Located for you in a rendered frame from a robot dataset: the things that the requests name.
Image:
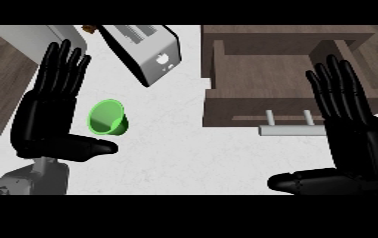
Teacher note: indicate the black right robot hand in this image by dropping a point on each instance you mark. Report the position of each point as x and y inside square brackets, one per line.
[352, 142]

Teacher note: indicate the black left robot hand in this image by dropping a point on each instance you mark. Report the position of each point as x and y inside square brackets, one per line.
[46, 115]

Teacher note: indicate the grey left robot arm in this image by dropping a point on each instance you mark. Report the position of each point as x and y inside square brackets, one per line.
[42, 178]

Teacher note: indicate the green plastic cup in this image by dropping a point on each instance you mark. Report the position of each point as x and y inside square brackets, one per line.
[108, 117]

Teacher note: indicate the brown wooden open drawer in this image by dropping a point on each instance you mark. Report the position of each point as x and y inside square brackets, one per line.
[275, 88]

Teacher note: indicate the pale grey appliance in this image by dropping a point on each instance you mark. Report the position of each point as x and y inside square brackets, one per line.
[42, 43]

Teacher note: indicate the silver toaster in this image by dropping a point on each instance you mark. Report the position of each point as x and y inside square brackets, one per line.
[145, 53]

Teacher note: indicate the small brown object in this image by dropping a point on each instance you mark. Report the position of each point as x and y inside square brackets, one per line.
[89, 29]

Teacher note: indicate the brown wooden cabinet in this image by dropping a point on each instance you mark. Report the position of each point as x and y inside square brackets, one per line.
[290, 37]

